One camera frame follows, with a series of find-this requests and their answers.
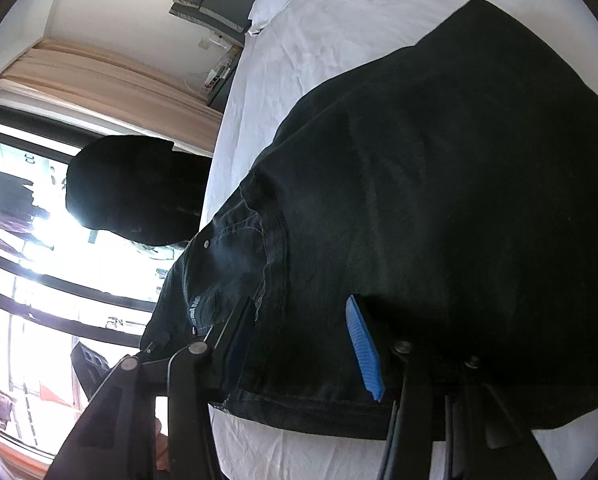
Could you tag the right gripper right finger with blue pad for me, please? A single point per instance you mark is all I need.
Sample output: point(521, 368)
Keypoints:
point(372, 334)

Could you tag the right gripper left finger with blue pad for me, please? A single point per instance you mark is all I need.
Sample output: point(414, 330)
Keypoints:
point(229, 349)

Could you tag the black denim pants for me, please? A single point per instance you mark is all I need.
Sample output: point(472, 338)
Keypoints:
point(452, 186)

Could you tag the dark bedside table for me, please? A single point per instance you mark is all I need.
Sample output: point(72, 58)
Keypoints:
point(218, 82)

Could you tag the beige curtain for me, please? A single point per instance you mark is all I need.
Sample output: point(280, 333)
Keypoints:
point(115, 87)

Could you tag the white bed sheet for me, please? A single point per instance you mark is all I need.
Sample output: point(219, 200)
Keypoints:
point(305, 44)

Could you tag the window with dark frame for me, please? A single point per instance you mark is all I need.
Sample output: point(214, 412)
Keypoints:
point(61, 285)

